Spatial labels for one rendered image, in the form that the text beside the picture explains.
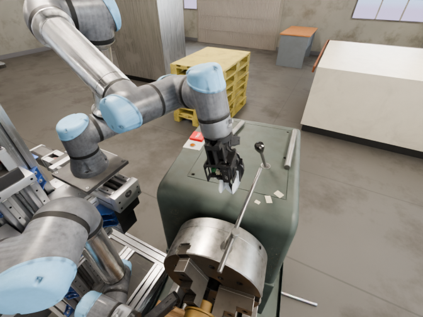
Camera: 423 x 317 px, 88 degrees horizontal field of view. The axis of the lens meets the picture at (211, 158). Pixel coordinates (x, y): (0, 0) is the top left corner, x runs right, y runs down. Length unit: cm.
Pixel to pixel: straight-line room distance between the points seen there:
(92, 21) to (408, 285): 253
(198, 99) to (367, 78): 310
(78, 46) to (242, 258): 64
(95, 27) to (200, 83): 43
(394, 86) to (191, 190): 309
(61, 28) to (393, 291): 243
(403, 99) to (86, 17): 337
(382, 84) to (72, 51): 330
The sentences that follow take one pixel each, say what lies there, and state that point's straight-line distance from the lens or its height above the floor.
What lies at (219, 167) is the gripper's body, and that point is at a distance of 52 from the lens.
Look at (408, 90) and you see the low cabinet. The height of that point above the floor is 84.
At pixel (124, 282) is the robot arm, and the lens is 90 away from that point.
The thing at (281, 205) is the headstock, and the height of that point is 126.
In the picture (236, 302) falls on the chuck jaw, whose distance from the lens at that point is 73.
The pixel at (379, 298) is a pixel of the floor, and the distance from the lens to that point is 227.
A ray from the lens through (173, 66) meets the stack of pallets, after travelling 341.
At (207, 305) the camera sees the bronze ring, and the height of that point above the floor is 111.
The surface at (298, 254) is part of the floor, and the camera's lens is 216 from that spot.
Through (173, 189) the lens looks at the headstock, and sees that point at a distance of 76.
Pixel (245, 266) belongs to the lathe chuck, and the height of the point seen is 121.
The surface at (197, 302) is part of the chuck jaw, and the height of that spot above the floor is 113.
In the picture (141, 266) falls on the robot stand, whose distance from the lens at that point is 182.
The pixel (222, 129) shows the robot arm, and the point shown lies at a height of 155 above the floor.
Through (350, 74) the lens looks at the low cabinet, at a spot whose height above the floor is 92.
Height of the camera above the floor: 180
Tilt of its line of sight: 39 degrees down
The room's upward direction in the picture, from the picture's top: 1 degrees clockwise
